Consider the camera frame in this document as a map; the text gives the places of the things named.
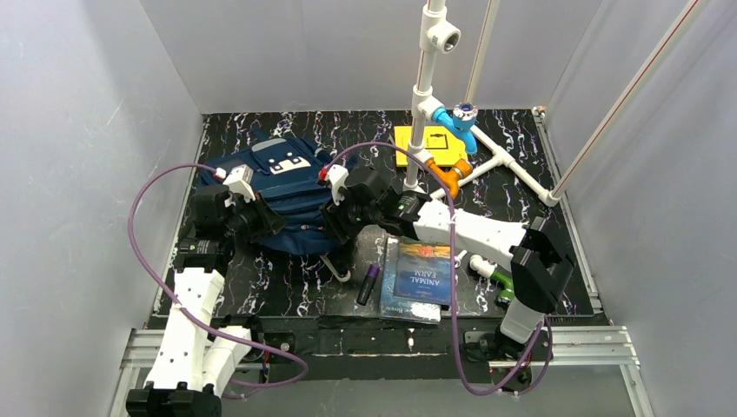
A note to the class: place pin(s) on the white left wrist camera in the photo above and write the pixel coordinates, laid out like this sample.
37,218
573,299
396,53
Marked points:
238,182

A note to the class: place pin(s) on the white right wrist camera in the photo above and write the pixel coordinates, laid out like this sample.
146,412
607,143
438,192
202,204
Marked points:
334,178

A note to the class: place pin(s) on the navy blue student backpack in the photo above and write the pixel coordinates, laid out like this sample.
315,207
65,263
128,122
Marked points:
284,171

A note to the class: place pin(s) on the orange plastic tap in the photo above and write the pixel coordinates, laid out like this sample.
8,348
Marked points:
451,177

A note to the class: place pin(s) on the thin white rear pole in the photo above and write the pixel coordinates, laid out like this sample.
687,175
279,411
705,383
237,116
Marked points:
481,49

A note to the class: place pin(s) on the blue book underneath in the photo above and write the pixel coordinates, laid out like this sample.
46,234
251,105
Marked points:
393,307

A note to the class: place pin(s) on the Animal Farm book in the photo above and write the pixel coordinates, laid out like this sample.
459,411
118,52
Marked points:
423,272

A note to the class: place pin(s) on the silver wrench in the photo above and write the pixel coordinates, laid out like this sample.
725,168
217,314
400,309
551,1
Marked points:
459,257

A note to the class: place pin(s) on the purple black marker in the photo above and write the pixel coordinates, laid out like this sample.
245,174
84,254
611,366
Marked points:
368,284

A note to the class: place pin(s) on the yellow notebook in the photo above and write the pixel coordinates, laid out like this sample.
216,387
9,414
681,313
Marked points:
440,143

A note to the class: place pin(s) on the green white plastic tap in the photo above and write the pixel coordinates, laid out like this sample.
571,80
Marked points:
491,272

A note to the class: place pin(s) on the white PVC pipe frame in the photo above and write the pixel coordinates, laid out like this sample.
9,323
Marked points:
438,36

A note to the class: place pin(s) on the blue plastic tap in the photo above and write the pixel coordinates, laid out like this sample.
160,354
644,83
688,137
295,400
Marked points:
459,121

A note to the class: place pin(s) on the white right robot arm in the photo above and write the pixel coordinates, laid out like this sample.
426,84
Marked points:
539,261

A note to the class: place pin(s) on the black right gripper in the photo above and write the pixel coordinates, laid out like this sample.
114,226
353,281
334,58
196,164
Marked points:
336,217

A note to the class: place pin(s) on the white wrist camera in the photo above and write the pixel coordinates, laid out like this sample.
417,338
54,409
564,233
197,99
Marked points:
238,182
334,178

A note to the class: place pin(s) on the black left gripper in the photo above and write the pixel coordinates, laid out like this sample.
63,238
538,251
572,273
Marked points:
263,217

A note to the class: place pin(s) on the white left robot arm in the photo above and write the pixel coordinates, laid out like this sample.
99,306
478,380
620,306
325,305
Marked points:
191,368

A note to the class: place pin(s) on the white pole with red stripe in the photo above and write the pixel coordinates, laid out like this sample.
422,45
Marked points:
675,32

